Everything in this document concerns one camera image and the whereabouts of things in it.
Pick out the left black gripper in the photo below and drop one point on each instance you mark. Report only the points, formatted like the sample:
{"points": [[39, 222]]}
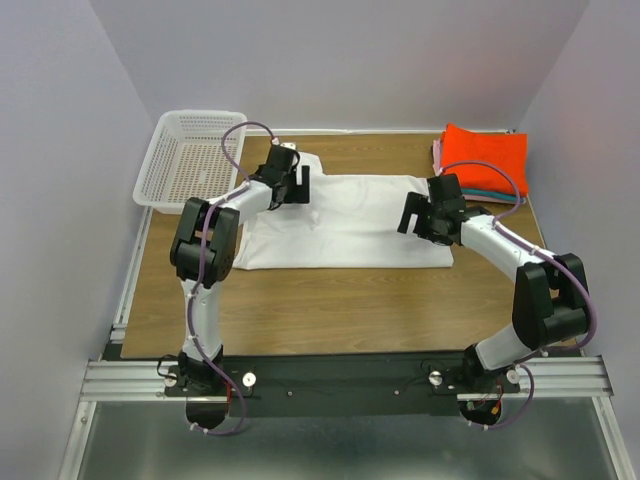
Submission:
{"points": [[299, 193]]}

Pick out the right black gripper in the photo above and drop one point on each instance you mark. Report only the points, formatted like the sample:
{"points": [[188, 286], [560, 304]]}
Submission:
{"points": [[414, 202]]}

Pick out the white t shirt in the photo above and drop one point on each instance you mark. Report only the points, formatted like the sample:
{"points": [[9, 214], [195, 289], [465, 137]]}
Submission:
{"points": [[350, 222]]}

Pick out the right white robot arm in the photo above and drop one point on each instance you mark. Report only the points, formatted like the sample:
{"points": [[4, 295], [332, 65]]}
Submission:
{"points": [[551, 303]]}

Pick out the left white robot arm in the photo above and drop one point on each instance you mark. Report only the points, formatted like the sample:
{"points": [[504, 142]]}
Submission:
{"points": [[203, 251]]}

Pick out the teal folded t shirt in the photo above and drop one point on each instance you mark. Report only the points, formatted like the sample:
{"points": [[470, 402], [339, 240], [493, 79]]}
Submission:
{"points": [[491, 196]]}

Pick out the orange folded t shirt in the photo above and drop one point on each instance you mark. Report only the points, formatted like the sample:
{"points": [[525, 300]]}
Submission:
{"points": [[468, 155]]}

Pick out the white plastic laundry basket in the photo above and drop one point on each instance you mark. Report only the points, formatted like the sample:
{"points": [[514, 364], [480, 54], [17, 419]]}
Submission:
{"points": [[187, 157]]}

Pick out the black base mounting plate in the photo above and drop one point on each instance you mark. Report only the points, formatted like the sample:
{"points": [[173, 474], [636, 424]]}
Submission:
{"points": [[312, 405]]}

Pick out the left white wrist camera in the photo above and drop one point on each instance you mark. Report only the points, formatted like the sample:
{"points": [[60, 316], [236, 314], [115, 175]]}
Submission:
{"points": [[288, 145]]}

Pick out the left aluminium side rail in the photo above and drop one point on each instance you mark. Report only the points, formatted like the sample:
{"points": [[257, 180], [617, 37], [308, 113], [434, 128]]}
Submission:
{"points": [[121, 318]]}

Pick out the aluminium frame rail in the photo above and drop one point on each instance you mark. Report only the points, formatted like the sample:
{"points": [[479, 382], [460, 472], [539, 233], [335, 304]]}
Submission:
{"points": [[254, 377]]}

